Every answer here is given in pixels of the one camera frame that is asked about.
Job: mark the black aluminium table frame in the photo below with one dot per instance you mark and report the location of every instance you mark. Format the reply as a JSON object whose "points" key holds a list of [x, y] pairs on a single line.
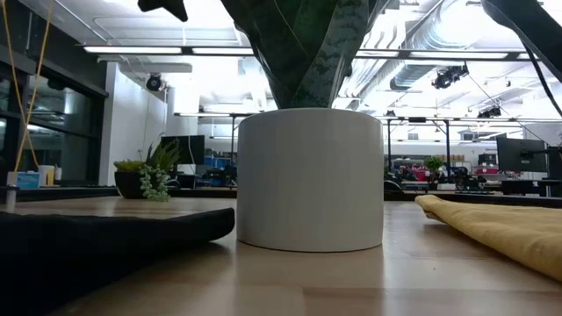
{"points": [[66, 194]]}

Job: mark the black cloth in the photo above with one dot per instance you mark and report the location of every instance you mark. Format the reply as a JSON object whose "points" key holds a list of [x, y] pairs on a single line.
{"points": [[88, 246]]}

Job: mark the green snake plant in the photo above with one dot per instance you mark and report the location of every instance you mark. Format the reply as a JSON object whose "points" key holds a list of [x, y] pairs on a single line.
{"points": [[307, 52]]}

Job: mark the blue and white box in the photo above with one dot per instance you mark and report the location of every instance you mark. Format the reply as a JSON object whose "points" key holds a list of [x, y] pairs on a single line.
{"points": [[28, 181]]}

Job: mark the long ceiling light rail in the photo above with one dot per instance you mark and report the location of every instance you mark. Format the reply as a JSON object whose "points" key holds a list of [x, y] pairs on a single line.
{"points": [[131, 49]]}

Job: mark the white round plant pot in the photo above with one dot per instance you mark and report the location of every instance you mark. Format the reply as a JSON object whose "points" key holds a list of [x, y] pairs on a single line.
{"points": [[307, 184]]}

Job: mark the yellow cloth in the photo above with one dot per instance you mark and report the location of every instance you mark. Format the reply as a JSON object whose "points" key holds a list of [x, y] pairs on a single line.
{"points": [[505, 232]]}

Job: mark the black monitor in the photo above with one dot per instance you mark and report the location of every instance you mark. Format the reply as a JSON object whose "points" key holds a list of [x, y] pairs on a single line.
{"points": [[182, 149], [520, 153], [555, 162]]}

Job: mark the background potted plant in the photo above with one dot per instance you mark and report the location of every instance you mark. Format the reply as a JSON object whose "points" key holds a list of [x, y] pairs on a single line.
{"points": [[434, 164]]}

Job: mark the white cup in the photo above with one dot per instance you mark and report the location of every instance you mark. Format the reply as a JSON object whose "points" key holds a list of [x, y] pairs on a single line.
{"points": [[46, 174]]}

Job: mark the small succulent in dark pot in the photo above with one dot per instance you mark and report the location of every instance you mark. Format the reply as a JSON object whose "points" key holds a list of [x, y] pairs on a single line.
{"points": [[129, 184]]}

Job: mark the white upright post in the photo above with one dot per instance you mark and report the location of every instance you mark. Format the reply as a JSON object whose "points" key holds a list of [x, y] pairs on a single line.
{"points": [[12, 193]]}

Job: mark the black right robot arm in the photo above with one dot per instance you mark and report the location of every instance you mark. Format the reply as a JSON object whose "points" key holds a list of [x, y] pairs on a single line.
{"points": [[535, 26]]}

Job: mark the black ceiling spotlight cluster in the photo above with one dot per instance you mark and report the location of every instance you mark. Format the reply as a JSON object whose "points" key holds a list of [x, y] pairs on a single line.
{"points": [[448, 78], [489, 112]]}

